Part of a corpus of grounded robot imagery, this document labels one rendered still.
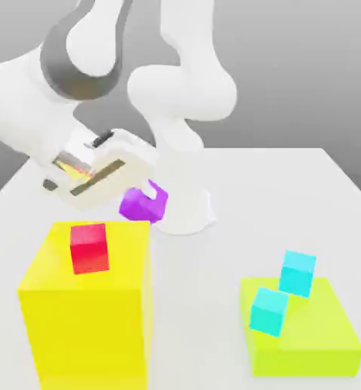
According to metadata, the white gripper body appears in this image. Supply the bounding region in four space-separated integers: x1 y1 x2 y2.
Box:
56 129 159 213

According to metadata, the small purple cube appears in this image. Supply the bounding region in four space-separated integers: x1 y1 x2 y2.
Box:
118 178 169 224

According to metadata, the small red cube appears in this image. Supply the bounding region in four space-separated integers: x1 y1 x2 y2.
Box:
69 222 110 276

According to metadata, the small cyan cube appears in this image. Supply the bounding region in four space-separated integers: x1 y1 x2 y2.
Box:
249 286 290 338
278 250 318 299

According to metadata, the large yellow box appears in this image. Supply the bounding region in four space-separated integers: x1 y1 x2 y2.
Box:
17 220 153 390

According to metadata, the large lime box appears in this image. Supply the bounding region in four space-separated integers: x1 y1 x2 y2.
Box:
240 276 361 378

